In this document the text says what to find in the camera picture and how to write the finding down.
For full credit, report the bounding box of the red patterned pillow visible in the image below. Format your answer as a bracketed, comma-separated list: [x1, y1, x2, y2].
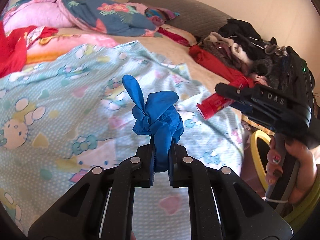
[157, 25, 198, 47]

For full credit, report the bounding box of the striped pillow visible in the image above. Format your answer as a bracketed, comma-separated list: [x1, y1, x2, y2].
[145, 7, 180, 25]

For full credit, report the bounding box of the pile of clothes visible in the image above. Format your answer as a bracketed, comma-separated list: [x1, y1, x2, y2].
[202, 19, 300, 90]

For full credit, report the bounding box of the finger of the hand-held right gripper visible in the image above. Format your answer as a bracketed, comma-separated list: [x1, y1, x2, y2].
[233, 101, 253, 114]
[214, 82, 254, 105]

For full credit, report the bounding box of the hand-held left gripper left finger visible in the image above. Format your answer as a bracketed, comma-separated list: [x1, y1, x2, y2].
[28, 140, 155, 240]

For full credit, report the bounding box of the blue floral quilt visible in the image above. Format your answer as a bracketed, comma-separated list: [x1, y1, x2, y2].
[1, 0, 160, 37]

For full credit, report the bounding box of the red candy tube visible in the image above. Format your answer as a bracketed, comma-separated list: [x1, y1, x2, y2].
[196, 79, 250, 120]

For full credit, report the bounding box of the grey headboard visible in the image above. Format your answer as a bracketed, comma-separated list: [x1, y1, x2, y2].
[127, 0, 234, 43]

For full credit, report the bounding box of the person's right hand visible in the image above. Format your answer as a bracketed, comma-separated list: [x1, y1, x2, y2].
[265, 137, 318, 205]

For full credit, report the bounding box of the red cartoon blanket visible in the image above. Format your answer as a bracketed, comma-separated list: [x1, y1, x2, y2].
[0, 21, 58, 78]

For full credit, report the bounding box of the light blue cartoon sheet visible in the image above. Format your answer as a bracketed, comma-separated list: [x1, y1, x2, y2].
[0, 41, 244, 238]

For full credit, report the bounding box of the blue rubber glove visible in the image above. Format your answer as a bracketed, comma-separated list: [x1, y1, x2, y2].
[122, 74, 185, 173]

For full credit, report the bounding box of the pink cartoon blanket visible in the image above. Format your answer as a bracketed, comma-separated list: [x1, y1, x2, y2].
[26, 31, 118, 64]

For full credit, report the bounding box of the beige bed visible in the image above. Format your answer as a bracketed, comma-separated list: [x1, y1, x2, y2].
[52, 27, 225, 98]

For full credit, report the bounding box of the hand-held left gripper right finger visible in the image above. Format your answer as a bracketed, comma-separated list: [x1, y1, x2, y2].
[168, 140, 293, 240]

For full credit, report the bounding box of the red garment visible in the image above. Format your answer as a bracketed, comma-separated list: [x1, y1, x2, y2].
[189, 44, 255, 90]

